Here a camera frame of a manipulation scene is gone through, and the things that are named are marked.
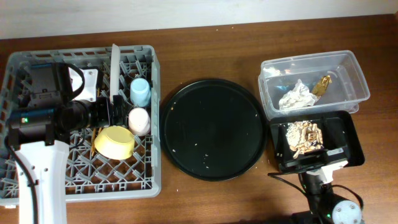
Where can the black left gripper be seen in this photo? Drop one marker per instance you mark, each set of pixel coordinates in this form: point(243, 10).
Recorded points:
point(116, 111)

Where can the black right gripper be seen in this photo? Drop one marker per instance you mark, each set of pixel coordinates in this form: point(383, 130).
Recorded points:
point(311, 165)

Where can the wooden chopstick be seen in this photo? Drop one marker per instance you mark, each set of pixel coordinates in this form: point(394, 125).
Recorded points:
point(98, 95)
point(92, 150)

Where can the yellow bowl with food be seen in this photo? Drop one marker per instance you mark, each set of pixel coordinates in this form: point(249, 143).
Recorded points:
point(115, 142)

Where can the pink plastic cup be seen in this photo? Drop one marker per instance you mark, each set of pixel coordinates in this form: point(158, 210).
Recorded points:
point(139, 122)

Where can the light blue plastic cup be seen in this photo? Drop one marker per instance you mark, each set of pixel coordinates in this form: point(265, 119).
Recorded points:
point(140, 92)

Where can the white napkin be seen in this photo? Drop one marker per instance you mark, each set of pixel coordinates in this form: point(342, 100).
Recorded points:
point(299, 97)

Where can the gold foil wrapper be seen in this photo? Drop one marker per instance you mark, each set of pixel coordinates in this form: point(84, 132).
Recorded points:
point(320, 88)

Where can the pale grey round plate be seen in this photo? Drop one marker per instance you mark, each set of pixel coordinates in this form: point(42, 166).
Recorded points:
point(114, 72)

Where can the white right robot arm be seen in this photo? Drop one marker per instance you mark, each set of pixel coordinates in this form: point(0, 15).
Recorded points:
point(325, 206)

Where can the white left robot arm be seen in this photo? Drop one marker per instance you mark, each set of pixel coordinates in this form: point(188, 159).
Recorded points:
point(38, 137)

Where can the grey dishwasher rack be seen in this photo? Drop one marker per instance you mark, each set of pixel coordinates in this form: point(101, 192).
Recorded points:
point(98, 177)

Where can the black rectangular tray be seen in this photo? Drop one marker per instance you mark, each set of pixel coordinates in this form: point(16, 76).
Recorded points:
point(341, 128)

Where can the pile of food scraps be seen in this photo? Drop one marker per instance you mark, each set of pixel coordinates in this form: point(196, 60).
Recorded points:
point(304, 137)

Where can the clear plastic bin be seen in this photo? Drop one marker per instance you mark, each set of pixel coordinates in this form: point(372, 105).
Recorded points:
point(347, 89)

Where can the round black tray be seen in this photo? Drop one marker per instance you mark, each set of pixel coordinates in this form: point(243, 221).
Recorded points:
point(213, 130)

